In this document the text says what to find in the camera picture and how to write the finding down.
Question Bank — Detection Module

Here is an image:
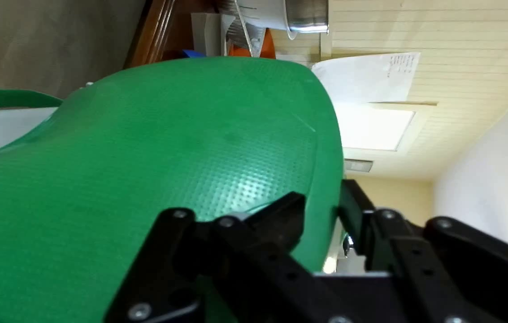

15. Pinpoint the orange object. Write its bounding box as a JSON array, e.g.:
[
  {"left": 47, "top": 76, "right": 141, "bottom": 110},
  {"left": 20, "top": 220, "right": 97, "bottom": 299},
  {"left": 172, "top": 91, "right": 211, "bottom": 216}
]
[{"left": 228, "top": 28, "right": 277, "bottom": 59}]

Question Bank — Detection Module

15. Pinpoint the white box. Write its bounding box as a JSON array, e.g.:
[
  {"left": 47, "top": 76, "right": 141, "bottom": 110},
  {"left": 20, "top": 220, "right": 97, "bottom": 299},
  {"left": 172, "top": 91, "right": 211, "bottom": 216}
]
[{"left": 191, "top": 12, "right": 236, "bottom": 57}]

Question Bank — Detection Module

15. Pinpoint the ceiling air vent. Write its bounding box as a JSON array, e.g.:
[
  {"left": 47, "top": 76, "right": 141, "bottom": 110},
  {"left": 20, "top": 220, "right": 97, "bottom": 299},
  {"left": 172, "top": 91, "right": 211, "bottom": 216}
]
[{"left": 343, "top": 159, "right": 374, "bottom": 173}]

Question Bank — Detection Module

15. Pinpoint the brown wooden cabinet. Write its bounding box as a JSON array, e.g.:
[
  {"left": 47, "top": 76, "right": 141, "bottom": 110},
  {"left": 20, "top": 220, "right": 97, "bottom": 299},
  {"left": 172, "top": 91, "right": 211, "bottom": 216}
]
[{"left": 123, "top": 0, "right": 218, "bottom": 69}]

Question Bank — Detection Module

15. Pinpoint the silver metal pot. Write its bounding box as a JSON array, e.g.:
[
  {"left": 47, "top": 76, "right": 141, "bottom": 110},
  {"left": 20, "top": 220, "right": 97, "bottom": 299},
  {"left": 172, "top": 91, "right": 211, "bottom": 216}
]
[{"left": 284, "top": 0, "right": 330, "bottom": 35}]

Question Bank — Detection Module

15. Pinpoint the green bin lid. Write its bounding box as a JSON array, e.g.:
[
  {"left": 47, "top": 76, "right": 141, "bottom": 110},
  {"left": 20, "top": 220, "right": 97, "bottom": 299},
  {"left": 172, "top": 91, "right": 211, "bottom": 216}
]
[{"left": 0, "top": 56, "right": 344, "bottom": 323}]

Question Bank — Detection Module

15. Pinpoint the white paper sheet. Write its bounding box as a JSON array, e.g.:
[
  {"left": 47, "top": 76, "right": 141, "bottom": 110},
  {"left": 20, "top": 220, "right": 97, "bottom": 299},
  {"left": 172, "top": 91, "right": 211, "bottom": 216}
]
[{"left": 311, "top": 52, "right": 421, "bottom": 105}]

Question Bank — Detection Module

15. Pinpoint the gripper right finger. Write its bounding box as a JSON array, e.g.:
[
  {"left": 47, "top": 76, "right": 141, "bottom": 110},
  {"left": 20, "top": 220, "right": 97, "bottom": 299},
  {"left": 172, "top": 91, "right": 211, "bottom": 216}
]
[{"left": 338, "top": 179, "right": 508, "bottom": 323}]

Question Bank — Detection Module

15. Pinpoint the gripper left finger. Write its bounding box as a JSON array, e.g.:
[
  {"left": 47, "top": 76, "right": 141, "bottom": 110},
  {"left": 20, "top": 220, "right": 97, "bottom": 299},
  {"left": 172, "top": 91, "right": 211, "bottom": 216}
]
[{"left": 104, "top": 192, "right": 326, "bottom": 323}]

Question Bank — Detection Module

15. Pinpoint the ceiling light panel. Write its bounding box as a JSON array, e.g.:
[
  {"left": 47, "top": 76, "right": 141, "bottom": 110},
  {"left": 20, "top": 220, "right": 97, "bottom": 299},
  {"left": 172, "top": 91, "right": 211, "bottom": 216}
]
[{"left": 334, "top": 102, "right": 416, "bottom": 152}]

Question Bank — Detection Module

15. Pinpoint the green bin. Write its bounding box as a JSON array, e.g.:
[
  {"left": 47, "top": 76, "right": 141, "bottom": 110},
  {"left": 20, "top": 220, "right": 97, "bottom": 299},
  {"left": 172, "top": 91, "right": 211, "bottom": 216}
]
[{"left": 0, "top": 56, "right": 344, "bottom": 323}]

